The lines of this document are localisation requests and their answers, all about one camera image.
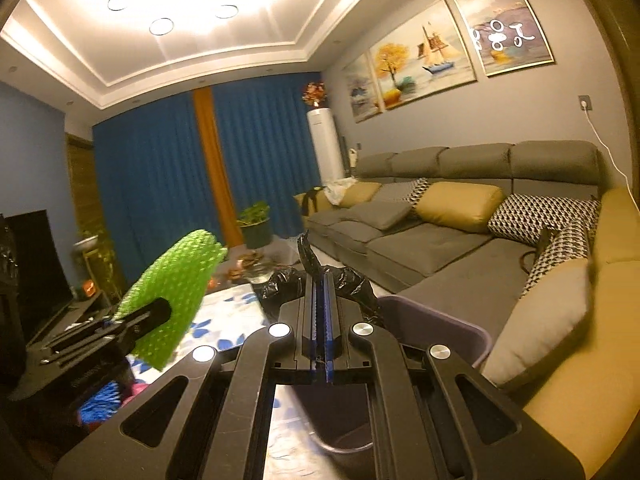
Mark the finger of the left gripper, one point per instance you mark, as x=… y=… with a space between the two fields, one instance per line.
x=135 y=325

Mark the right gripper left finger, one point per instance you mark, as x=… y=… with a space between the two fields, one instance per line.
x=208 y=417

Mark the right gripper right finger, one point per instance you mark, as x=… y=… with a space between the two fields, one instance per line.
x=440 y=419

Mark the green foam fruit net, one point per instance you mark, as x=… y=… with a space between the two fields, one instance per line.
x=179 y=276

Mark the blue foam fruit net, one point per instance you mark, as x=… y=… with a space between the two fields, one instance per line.
x=102 y=405

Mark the black plastic bag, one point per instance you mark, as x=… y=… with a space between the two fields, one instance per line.
x=289 y=283

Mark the pink plastic bag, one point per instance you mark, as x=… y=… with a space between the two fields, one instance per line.
x=128 y=392

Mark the grey plastic trash bin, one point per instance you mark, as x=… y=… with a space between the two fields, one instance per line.
x=415 y=359

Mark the tv cabinet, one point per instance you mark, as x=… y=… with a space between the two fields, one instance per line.
x=77 y=311

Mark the floral blue white tablecloth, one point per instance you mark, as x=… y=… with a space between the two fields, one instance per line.
x=223 y=322

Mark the black television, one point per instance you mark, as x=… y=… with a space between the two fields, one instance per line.
x=43 y=290

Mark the plant on stand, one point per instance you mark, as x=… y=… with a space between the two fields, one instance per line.
x=98 y=254

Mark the orange curtain strip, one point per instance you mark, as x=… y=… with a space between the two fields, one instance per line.
x=203 y=103

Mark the potted green plant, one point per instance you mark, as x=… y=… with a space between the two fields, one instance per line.
x=255 y=226

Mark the grey cushion near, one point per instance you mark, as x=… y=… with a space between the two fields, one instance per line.
x=544 y=328

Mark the grey sectional sofa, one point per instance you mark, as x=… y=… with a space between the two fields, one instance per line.
x=473 y=276

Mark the grey cushion on seat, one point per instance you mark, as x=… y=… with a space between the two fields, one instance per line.
x=379 y=215

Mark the white cloth on sofa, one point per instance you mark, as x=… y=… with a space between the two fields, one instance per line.
x=335 y=190

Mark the mustard cushion middle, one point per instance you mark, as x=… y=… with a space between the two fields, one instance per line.
x=463 y=206

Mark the mustard cushion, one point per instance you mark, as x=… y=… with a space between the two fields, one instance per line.
x=463 y=206
x=358 y=193

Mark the patterned cushion near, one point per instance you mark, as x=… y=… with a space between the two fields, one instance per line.
x=522 y=217

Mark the patterned cushion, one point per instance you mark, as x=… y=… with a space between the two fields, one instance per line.
x=409 y=192
x=522 y=217

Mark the houndstooth cushion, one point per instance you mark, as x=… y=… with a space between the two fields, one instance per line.
x=572 y=242

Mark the patterned cushion far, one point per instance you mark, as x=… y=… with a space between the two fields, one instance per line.
x=409 y=192

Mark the mustard cushion far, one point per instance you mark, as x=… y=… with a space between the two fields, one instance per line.
x=358 y=193

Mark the white standing air conditioner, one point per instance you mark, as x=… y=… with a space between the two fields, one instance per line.
x=326 y=145

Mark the flower decoration on conditioner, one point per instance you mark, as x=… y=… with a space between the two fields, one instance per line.
x=314 y=94

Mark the left landscape painting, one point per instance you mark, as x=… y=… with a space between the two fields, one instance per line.
x=361 y=88

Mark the sailboat tree painting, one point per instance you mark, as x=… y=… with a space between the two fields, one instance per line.
x=423 y=56

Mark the right purple painting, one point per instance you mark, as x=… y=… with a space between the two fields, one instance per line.
x=505 y=34

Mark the wall socket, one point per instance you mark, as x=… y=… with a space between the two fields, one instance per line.
x=585 y=103

